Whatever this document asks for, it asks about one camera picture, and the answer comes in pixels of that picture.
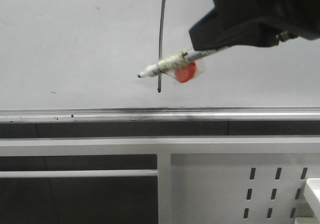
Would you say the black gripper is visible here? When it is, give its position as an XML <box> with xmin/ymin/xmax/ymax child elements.
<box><xmin>188</xmin><ymin>0</ymin><xmax>320</xmax><ymax>51</ymax></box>

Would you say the white black whiteboard marker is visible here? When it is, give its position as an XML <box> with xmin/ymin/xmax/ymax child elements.
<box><xmin>137</xmin><ymin>46</ymin><xmax>230</xmax><ymax>78</ymax></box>

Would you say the red magnet taped to marker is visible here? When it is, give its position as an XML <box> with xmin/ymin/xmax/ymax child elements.
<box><xmin>167</xmin><ymin>59</ymin><xmax>205</xmax><ymax>83</ymax></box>

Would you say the aluminium whiteboard marker tray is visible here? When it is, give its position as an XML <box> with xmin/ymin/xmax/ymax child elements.
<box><xmin>0</xmin><ymin>107</ymin><xmax>320</xmax><ymax>124</ymax></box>

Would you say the white whiteboard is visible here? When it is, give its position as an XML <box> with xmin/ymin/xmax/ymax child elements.
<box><xmin>0</xmin><ymin>0</ymin><xmax>320</xmax><ymax>110</ymax></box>

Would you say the white tray at right edge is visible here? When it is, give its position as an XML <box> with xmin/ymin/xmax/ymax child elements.
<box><xmin>303</xmin><ymin>178</ymin><xmax>320</xmax><ymax>221</ymax></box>

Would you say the white metal perforated frame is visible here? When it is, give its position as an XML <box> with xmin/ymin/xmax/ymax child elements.
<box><xmin>0</xmin><ymin>137</ymin><xmax>320</xmax><ymax>224</ymax></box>

